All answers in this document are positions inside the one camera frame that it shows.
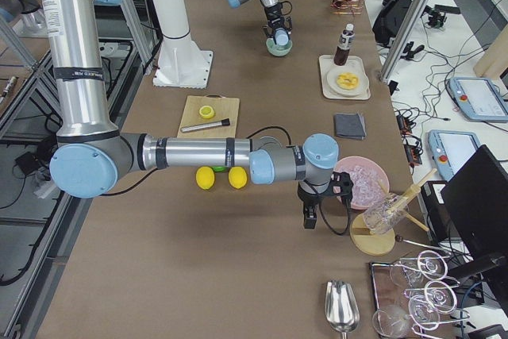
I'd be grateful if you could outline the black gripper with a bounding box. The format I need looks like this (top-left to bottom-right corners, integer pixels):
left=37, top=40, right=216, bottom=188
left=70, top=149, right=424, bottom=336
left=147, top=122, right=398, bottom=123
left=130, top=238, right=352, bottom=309
left=297, top=171, right=353, bottom=229
left=263, top=6, right=292, bottom=39

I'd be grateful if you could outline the light blue cup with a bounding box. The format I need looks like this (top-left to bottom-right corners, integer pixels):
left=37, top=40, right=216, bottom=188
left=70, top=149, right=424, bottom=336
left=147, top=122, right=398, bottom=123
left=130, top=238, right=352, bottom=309
left=273, top=28, right=290, bottom=47

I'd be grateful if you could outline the light green bowl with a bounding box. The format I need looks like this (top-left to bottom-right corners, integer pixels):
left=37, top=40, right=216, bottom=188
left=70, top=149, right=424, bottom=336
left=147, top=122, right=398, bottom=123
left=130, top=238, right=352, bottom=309
left=266, top=38, right=293, bottom=57

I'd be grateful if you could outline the pink bowl of ice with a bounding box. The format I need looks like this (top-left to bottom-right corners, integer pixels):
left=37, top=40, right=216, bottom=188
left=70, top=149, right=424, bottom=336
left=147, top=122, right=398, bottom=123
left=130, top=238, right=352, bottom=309
left=334, top=156, right=390, bottom=210

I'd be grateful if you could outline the steel ice scoop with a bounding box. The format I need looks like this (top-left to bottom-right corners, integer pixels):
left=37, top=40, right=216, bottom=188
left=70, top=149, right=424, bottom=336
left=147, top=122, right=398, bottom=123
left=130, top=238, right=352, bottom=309
left=325, top=279, right=360, bottom=338

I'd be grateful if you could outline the cream serving tray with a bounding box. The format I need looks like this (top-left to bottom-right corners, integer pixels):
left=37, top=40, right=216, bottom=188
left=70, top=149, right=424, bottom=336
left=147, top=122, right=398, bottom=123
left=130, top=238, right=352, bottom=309
left=318, top=55, right=371, bottom=100

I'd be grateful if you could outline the wooden glass drying stand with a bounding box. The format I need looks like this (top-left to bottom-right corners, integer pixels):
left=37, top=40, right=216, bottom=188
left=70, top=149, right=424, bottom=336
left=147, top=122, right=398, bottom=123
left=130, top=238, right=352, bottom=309
left=349, top=168, right=437, bottom=256

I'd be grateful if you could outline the dark tea bottle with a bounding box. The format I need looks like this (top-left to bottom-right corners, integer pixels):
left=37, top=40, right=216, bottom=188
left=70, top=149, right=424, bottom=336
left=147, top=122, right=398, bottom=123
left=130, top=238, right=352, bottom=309
left=333, top=23, right=355, bottom=66

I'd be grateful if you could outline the yellow lemon upper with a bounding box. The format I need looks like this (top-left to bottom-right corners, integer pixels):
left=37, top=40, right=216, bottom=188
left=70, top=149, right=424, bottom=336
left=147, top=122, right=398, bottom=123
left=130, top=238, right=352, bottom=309
left=228, top=167, right=248, bottom=189

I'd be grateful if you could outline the yellow lemon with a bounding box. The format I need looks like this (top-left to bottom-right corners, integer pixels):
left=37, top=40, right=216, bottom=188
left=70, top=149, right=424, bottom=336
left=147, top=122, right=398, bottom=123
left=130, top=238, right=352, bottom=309
left=195, top=166, right=215, bottom=190
left=228, top=167, right=248, bottom=189

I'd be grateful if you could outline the clear glass mug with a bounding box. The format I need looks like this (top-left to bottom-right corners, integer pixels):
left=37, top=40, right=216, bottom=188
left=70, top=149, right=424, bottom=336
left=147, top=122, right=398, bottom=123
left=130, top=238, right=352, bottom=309
left=363, top=193, right=408, bottom=235

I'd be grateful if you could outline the glazed donut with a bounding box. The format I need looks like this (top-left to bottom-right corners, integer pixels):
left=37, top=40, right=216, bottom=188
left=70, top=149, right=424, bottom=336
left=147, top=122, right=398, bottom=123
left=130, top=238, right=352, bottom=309
left=336, top=72, right=359, bottom=91

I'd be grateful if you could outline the grey folded cloth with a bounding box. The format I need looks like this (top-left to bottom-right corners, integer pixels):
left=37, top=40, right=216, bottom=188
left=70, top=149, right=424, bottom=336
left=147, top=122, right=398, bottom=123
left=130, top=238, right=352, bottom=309
left=333, top=113, right=367, bottom=140

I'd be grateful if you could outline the wooden cutting board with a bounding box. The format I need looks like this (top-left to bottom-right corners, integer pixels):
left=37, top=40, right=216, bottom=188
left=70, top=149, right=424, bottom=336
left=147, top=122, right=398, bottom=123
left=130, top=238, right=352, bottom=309
left=177, top=95, right=240, bottom=139

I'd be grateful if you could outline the white plate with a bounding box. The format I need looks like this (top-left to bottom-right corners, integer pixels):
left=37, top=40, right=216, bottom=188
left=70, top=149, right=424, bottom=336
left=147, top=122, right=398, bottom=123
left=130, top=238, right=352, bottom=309
left=325, top=67, right=369, bottom=98

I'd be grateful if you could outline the green lime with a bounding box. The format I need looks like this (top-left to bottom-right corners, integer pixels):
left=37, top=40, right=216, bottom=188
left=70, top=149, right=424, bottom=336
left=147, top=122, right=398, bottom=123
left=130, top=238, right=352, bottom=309
left=211, top=166, right=228, bottom=172

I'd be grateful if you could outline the black bag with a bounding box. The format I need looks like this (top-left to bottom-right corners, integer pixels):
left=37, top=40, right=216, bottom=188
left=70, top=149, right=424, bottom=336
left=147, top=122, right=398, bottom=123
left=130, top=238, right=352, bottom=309
left=372, top=0, right=412, bottom=47

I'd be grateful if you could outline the steel muddler black tip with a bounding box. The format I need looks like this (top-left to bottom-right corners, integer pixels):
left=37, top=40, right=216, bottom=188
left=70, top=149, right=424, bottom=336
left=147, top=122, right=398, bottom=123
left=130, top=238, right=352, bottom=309
left=180, top=118, right=231, bottom=133

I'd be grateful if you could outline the yellow lemon lower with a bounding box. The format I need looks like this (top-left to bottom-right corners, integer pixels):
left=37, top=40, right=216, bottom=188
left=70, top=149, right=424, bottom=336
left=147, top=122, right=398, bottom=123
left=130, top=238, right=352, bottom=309
left=195, top=166, right=215, bottom=190

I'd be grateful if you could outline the half lemon slice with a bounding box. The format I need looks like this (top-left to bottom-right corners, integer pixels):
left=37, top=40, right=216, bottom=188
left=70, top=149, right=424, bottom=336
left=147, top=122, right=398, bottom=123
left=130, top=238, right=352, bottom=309
left=198, top=105, right=216, bottom=120

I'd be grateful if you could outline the wine glass rack tray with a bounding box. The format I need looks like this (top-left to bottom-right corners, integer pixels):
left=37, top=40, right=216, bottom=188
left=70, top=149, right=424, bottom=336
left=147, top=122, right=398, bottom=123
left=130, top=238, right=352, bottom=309
left=369, top=249, right=470, bottom=338

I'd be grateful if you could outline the teach pendant near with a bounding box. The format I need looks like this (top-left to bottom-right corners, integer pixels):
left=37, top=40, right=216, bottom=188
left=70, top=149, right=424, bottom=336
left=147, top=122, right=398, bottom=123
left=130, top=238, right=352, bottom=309
left=428, top=129, right=480, bottom=181

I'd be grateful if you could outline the teach pendant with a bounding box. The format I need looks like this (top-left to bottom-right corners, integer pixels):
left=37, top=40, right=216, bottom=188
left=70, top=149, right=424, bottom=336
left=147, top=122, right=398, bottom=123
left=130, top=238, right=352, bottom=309
left=447, top=77, right=507, bottom=122
left=428, top=129, right=480, bottom=181

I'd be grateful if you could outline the black monitor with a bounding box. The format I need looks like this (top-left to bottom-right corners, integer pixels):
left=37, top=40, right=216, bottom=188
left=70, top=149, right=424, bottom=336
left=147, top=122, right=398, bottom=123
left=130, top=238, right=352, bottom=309
left=440, top=144, right=508, bottom=272

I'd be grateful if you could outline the teach pendant far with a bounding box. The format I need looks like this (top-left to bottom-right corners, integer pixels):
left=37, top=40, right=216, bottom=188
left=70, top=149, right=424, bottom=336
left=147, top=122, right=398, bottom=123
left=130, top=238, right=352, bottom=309
left=447, top=77, right=507, bottom=122

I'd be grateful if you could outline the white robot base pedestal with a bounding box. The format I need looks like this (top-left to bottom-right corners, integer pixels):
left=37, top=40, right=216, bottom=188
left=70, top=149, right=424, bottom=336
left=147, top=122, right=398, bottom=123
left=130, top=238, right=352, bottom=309
left=153, top=0, right=213, bottom=89

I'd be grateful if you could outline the aluminium frame post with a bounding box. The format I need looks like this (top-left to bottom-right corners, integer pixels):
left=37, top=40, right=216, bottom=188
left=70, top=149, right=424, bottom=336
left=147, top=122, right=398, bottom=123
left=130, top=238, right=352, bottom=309
left=379, top=0, right=428, bottom=83

